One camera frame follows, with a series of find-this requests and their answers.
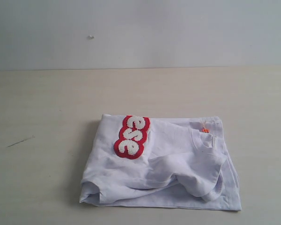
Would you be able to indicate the white t-shirt with red lettering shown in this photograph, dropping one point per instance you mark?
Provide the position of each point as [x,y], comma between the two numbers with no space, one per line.
[154,162]

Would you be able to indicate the orange garment tag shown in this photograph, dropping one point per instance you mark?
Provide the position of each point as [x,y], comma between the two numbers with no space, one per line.
[204,128]

